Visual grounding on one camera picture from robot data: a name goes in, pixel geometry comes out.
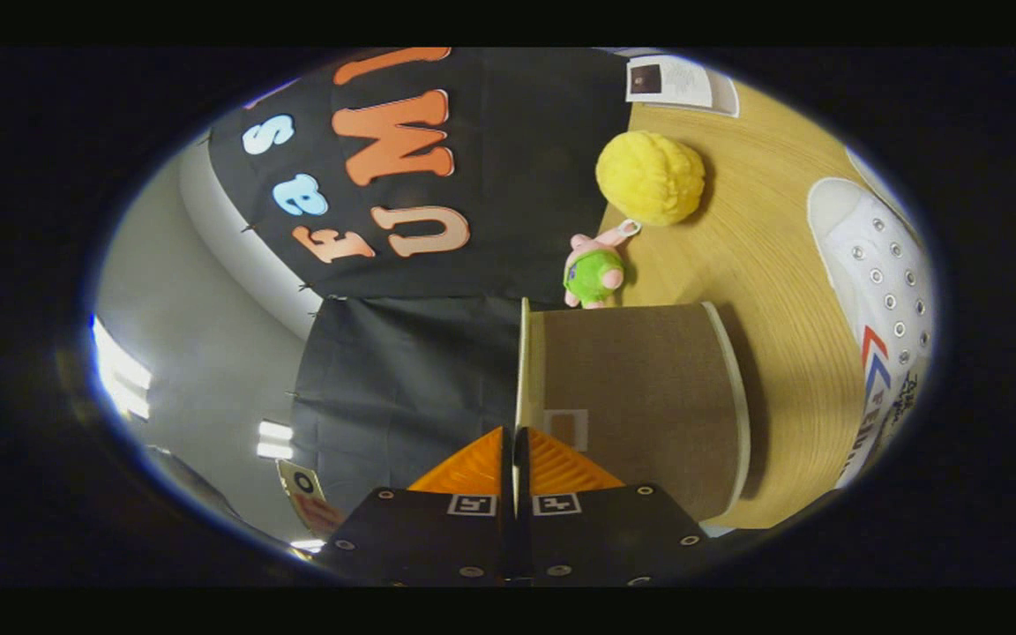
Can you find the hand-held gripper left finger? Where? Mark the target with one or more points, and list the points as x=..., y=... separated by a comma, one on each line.
x=507, y=476

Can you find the white book with dark photo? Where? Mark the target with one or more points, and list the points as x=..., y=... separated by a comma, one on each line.
x=680, y=81

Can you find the printed card with circle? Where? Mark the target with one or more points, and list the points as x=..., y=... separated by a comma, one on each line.
x=307, y=494

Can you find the pink and green plush toy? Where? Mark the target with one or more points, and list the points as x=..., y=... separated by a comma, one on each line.
x=592, y=273

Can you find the ceiling light panel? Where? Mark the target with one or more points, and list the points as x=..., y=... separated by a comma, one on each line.
x=275, y=439
x=120, y=370

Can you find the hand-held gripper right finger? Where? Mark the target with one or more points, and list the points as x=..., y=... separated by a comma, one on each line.
x=605, y=542

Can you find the beige fabric storage box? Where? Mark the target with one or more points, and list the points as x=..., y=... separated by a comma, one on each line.
x=640, y=397

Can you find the yellow plush bun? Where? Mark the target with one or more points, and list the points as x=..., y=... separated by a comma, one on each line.
x=649, y=176

